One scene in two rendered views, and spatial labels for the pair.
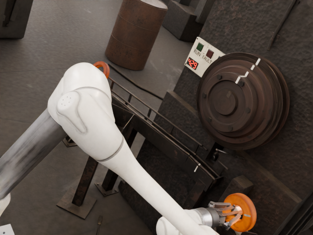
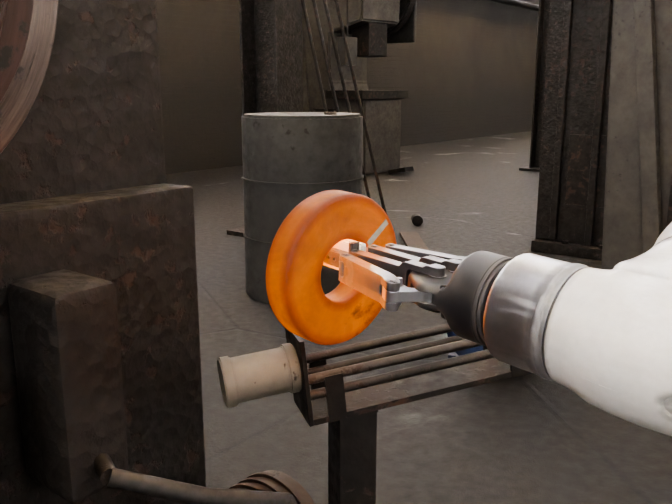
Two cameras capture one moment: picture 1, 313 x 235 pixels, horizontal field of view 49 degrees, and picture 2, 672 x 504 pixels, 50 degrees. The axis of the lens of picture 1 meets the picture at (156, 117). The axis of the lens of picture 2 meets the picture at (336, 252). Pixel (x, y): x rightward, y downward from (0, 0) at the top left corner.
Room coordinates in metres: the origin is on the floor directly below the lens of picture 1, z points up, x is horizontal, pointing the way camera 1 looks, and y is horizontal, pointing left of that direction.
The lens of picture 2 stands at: (1.16, 0.23, 1.00)
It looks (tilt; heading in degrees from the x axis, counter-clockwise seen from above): 13 degrees down; 270
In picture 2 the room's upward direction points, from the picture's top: straight up
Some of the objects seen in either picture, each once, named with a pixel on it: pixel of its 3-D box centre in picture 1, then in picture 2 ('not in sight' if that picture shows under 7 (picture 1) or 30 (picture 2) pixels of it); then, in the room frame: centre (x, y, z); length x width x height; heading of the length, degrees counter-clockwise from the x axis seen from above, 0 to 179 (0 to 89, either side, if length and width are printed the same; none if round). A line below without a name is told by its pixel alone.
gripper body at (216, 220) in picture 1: (213, 216); (462, 290); (1.06, -0.36, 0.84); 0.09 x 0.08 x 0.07; 133
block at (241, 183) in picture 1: (233, 197); (68, 381); (1.47, -0.53, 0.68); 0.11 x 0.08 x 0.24; 143
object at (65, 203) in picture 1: (90, 159); not in sight; (1.67, 0.26, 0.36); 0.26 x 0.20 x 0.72; 88
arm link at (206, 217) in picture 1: (199, 220); (539, 314); (1.01, -0.31, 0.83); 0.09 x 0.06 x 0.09; 44
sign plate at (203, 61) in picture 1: (207, 61); not in sight; (1.89, -0.13, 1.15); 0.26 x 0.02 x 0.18; 53
